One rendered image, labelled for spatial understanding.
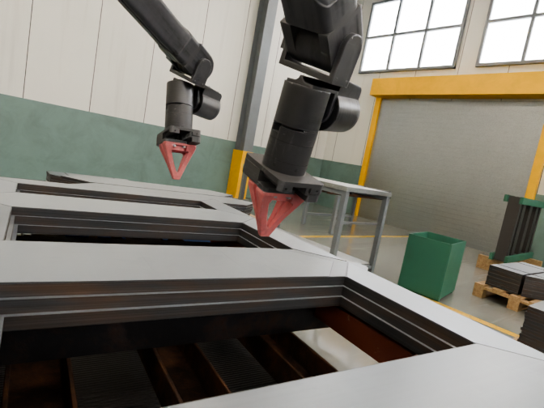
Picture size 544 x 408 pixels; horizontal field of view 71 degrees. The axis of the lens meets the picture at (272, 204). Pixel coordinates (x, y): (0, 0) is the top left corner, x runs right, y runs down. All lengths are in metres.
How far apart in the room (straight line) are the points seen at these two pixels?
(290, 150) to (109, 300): 0.31
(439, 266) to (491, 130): 5.32
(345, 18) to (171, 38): 0.43
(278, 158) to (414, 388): 0.29
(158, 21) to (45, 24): 6.91
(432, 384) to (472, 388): 0.05
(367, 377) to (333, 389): 0.05
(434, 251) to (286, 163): 3.63
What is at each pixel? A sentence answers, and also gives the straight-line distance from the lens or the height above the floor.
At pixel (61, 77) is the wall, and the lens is 7.61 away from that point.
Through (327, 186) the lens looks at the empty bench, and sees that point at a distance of 3.41.
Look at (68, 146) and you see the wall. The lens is 7.64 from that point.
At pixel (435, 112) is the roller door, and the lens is 9.53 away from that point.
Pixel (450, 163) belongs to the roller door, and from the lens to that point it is 9.15.
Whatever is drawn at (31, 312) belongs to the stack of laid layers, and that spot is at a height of 0.83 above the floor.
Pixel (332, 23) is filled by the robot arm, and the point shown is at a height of 1.21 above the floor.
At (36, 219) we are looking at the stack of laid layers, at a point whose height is 0.84.
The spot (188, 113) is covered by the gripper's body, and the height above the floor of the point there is 1.13.
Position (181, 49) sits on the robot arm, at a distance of 0.80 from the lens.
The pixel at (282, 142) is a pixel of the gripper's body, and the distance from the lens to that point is 0.46.
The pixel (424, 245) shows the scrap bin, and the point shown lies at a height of 0.50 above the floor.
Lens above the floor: 1.07
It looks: 7 degrees down
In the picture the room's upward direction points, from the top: 10 degrees clockwise
